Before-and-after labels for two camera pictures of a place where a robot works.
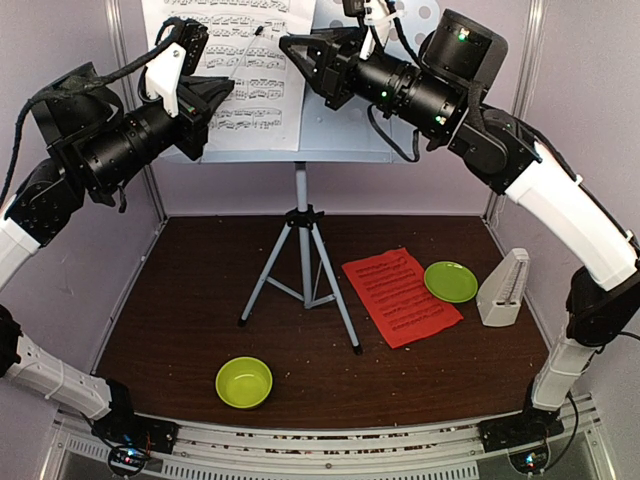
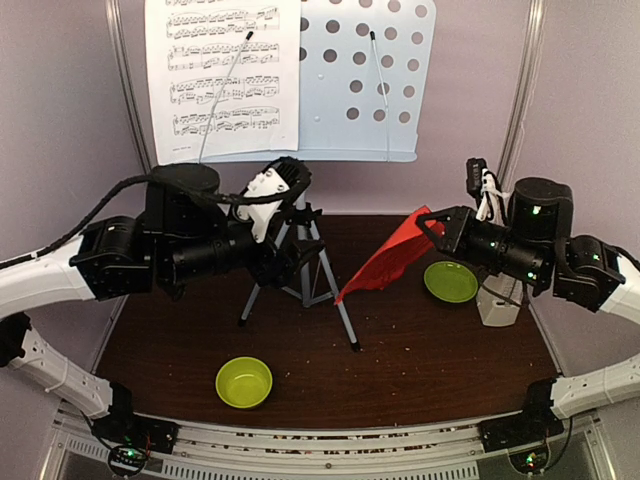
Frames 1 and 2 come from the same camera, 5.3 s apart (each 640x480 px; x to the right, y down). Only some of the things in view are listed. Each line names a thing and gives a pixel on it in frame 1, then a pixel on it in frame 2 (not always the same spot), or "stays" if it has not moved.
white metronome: [500, 294] stays
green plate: [450, 281] stays
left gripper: [198, 95] -> [279, 265]
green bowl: [244, 382] stays
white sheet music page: [266, 108] stays
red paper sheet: [392, 288] -> [408, 243]
